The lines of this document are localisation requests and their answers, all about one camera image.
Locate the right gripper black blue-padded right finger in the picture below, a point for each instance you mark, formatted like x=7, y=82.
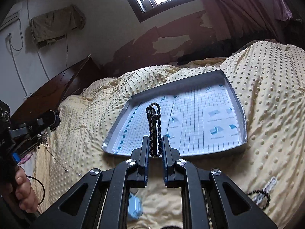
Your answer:
x=210, y=199

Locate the olive cloth on wall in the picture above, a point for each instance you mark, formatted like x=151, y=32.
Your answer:
x=48, y=28

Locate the grey shallow tray box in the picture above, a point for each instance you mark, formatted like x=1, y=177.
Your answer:
x=200, y=115

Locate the white wall air conditioner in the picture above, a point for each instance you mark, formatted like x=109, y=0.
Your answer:
x=10, y=20

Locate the pink cloth by pillow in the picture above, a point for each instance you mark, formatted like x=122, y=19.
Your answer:
x=25, y=158

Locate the black hairpin with pink flower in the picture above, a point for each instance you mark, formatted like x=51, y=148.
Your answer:
x=45, y=142

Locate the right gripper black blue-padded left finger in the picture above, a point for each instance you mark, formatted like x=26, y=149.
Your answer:
x=100, y=198

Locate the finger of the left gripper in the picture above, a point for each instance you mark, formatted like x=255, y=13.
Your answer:
x=29, y=145
x=36, y=126

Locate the pink red curtain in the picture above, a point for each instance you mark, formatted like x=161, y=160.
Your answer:
x=238, y=18

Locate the person's left hand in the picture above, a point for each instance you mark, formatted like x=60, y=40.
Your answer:
x=23, y=196

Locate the dark wooden headboard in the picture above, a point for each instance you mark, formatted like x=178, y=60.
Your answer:
x=71, y=81

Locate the silver rhinestone hair clip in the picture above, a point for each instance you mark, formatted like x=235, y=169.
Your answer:
x=262, y=196

